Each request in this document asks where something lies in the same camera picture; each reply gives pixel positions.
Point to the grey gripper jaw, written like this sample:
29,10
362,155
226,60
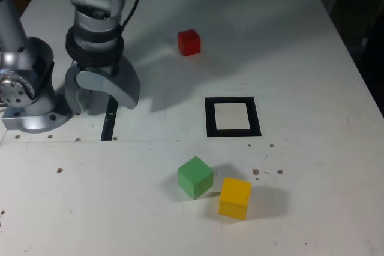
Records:
126,88
72,94

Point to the red cube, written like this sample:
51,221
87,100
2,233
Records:
189,43

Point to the green cube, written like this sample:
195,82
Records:
195,178

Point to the yellow cube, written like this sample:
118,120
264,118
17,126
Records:
234,199

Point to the black tape square outline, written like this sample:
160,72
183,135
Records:
210,118

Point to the black tape strip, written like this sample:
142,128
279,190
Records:
108,124

